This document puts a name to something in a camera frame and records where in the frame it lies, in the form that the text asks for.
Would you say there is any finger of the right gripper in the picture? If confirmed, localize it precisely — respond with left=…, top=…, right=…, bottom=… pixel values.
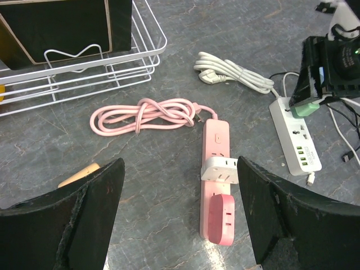
left=289, top=36, right=326, bottom=107

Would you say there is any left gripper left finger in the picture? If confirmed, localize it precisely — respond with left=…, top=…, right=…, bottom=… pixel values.
left=1, top=158, right=125, bottom=269

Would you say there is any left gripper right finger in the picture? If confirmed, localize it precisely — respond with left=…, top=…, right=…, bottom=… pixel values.
left=237, top=156, right=359, bottom=269

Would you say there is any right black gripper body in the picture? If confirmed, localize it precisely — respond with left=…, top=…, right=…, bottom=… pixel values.
left=309, top=37, right=359, bottom=97

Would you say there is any green plug adapter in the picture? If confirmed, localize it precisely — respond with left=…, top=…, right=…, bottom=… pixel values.
left=290, top=103, right=320, bottom=119

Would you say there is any white power strip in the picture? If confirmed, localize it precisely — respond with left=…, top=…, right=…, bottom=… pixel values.
left=269, top=97, right=322, bottom=176

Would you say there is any pink power strip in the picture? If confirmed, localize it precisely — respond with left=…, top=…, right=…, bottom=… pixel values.
left=200, top=119, right=237, bottom=246

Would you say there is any pink square plug adapter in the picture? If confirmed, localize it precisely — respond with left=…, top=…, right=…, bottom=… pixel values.
left=208, top=194, right=235, bottom=246

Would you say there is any white square plug adapter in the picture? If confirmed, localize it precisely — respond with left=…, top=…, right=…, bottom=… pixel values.
left=200, top=156, right=239, bottom=184

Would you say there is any wooden cube socket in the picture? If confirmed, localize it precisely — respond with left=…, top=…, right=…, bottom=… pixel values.
left=57, top=163, right=100, bottom=188

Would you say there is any yellow round bowl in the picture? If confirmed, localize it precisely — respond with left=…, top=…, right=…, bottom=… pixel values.
left=0, top=85, right=6, bottom=102

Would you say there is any black square tray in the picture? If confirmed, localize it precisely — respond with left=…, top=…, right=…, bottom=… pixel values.
left=1, top=0, right=132, bottom=70

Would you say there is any black thin cable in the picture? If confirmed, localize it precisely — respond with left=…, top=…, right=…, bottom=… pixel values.
left=268, top=71, right=360, bottom=163

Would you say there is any white coiled power cord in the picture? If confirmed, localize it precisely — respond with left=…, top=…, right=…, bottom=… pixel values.
left=192, top=51, right=282, bottom=99

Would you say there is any pink coiled power cord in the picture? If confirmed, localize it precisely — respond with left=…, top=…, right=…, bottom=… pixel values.
left=89, top=97, right=219, bottom=137

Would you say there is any white wire dish rack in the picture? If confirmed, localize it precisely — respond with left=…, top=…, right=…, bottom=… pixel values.
left=1, top=1, right=167, bottom=116

